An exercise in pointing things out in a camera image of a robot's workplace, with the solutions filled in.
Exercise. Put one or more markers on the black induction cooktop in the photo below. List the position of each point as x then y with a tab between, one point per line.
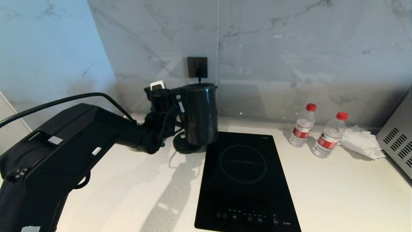
248	180

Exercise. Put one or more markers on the black electric kettle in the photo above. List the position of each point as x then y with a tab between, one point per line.
200	112

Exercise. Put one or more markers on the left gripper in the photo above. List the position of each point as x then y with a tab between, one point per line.
160	100

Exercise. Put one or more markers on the silver vented metal appliance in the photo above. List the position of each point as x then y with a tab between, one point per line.
399	141

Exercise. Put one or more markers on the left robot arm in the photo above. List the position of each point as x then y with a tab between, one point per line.
74	145

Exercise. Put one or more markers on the black power plug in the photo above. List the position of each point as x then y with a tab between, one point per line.
199	73

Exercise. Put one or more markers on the red-capped plastic water bottle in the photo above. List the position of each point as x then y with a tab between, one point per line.
302	128
329	138

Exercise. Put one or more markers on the crumpled white tissue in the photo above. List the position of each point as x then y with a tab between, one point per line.
360	141

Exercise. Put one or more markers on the black wall socket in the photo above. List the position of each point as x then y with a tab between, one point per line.
194	63

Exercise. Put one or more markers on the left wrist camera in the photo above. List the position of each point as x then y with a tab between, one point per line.
157	85

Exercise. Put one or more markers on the black kettle base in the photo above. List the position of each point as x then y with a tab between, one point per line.
183	147

